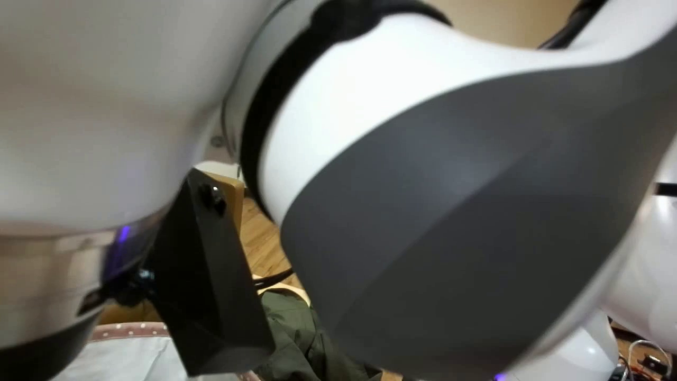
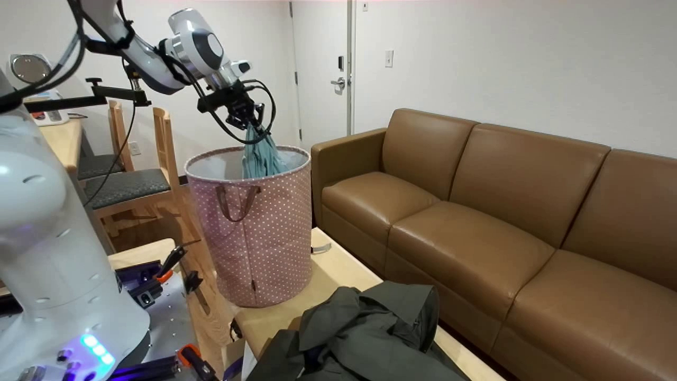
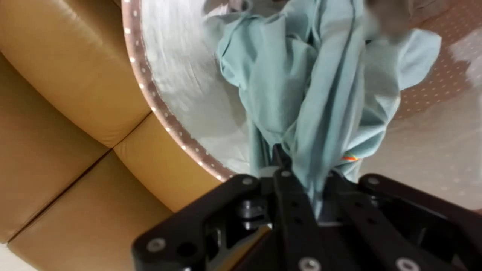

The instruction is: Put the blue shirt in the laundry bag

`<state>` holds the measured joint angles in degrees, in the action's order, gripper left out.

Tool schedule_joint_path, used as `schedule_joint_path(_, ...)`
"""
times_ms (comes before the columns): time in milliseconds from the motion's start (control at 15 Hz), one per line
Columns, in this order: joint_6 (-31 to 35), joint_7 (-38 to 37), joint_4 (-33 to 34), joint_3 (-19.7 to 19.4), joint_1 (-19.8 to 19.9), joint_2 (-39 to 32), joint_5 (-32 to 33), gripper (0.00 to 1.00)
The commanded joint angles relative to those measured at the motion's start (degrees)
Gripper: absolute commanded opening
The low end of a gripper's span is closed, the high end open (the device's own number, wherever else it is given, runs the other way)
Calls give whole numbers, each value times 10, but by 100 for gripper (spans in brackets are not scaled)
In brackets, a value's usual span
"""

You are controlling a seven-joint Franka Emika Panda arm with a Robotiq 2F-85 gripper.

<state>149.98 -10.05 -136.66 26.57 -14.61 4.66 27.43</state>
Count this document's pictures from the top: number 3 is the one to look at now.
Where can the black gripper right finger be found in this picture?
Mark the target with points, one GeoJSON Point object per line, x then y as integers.
{"type": "Point", "coordinates": [391, 225]}

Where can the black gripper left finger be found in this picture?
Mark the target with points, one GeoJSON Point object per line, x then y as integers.
{"type": "Point", "coordinates": [295, 225]}

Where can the light blue shirt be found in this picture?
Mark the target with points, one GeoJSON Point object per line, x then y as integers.
{"type": "Point", "coordinates": [325, 90]}

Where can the pink patterned laundry bag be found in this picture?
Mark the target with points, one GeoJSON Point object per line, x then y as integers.
{"type": "Point", "coordinates": [174, 60]}

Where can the brown leather sofa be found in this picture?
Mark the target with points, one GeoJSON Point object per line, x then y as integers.
{"type": "Point", "coordinates": [64, 99]}

